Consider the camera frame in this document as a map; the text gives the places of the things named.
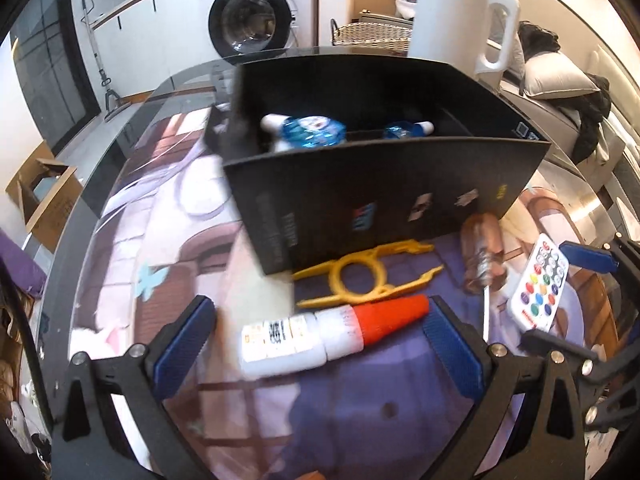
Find printed table mat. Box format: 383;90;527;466
70;105;616;480

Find white counter cabinets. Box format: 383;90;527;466
92;0;216;106

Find clear handle screwdriver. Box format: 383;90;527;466
459;212;510;338

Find purple yoga mat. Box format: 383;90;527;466
0;230;48;306

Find grey sofa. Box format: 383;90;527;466
500;80;640;241

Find yellow plastic tool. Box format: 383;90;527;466
292;240;445;309

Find white pillow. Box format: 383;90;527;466
599;122;627;188

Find large blue bottle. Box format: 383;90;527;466
260;113;347;153

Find brown cardboard box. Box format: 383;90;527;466
5;140;85;253

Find black cardboard box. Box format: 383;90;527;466
220;52;552;276

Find dark cloth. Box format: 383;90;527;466
517;20;562;56

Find black jacket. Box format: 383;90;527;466
572;74;615;163

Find white electric kettle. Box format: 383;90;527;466
407;0;521;81

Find small blue bottle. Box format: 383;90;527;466
384;120;436;141

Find wicker basket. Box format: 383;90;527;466
330;19;413;56

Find white remote control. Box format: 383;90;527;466
506;232;571;333

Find mop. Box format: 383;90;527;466
80;0;121;121

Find white glue bottle red cap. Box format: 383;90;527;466
240;294;431;380

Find black glass door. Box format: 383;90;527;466
10;0;101;143

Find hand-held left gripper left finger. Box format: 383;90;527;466
52;294;218;480

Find grey pillow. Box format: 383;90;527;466
520;50;601;99

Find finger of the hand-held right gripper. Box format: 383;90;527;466
559;236;640;282
520;331;637;432

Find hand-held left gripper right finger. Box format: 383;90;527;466
422;295;588;480

